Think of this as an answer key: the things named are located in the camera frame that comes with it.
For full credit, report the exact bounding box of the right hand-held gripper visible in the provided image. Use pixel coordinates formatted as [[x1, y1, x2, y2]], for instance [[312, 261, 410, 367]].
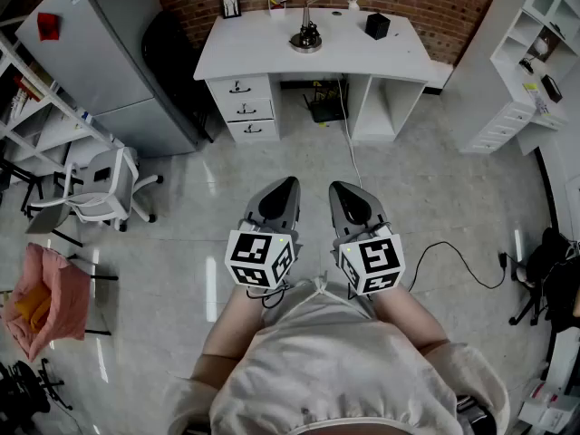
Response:
[[329, 180, 405, 296]]

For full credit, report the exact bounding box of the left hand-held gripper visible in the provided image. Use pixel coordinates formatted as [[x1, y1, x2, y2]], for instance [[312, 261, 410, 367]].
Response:
[[225, 177, 304, 289]]

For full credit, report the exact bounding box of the silver desk lamp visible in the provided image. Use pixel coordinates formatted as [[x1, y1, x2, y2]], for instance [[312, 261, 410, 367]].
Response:
[[289, 0, 363, 55]]

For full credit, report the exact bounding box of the person's right forearm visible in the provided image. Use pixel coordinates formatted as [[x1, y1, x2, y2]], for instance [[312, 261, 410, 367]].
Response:
[[371, 284, 453, 353]]

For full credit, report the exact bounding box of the person's left forearm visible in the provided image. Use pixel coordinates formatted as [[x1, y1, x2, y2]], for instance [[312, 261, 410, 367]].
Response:
[[192, 283, 266, 384]]

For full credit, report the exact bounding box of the white drawer with black handle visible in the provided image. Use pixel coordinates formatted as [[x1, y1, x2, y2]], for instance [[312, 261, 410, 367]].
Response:
[[209, 76, 269, 104], [223, 99, 276, 123], [226, 119, 279, 143]]

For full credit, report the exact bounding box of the white desk with drawers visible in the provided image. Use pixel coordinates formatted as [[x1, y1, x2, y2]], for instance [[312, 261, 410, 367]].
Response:
[[193, 6, 430, 143]]

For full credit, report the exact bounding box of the black router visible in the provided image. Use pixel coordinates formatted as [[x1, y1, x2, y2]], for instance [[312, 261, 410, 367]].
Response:
[[302, 79, 350, 124]]

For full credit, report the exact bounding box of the person's white top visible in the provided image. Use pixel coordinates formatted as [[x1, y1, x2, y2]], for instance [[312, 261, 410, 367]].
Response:
[[153, 275, 512, 435]]

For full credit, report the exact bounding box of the white office chair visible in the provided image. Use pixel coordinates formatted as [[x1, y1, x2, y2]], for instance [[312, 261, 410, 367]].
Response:
[[24, 145, 164, 236]]

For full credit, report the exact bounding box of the white cabinet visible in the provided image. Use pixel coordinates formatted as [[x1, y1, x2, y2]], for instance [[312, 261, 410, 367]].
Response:
[[458, 0, 580, 156]]

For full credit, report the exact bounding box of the black cube box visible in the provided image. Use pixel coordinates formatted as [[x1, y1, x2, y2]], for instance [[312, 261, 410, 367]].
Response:
[[364, 12, 391, 41]]

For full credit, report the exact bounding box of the black office chair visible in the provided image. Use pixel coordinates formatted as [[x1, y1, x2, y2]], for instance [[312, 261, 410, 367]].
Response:
[[508, 227, 580, 330]]

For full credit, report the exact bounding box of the grey refrigerator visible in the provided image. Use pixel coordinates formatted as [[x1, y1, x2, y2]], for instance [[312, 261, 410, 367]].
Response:
[[15, 0, 204, 159]]

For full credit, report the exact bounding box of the small black box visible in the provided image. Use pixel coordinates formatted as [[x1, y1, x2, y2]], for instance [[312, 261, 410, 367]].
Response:
[[540, 73, 564, 104]]

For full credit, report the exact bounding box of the small globe ornament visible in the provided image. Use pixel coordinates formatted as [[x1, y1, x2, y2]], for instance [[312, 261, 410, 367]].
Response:
[[519, 35, 552, 76]]

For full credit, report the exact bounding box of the white shelving unit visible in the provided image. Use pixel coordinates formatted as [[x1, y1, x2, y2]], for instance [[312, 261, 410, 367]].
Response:
[[0, 29, 124, 181]]

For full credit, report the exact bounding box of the yellow pad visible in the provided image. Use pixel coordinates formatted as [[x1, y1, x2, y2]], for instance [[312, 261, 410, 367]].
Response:
[[13, 283, 52, 334]]

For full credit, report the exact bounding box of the row of books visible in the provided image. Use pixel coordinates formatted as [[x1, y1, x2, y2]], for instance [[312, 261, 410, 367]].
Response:
[[7, 73, 47, 124]]

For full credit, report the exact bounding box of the white cardboard box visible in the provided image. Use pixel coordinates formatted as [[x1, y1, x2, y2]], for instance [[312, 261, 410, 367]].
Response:
[[517, 377, 580, 435]]

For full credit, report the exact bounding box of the red paper box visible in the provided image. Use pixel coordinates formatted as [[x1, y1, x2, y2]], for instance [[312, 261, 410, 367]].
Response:
[[36, 12, 62, 43]]

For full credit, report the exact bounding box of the white power cable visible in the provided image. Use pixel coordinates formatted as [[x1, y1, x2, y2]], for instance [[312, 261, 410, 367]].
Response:
[[336, 75, 364, 190]]

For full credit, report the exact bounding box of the black looped cable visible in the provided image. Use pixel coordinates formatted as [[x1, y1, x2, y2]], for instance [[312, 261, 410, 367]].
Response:
[[246, 281, 292, 310]]

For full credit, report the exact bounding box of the black floor cable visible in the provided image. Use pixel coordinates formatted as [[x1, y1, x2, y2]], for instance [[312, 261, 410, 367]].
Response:
[[406, 241, 509, 293]]

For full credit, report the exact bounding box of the black metal chair frame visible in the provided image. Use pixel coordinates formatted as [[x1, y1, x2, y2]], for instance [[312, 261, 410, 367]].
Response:
[[44, 237, 121, 337]]

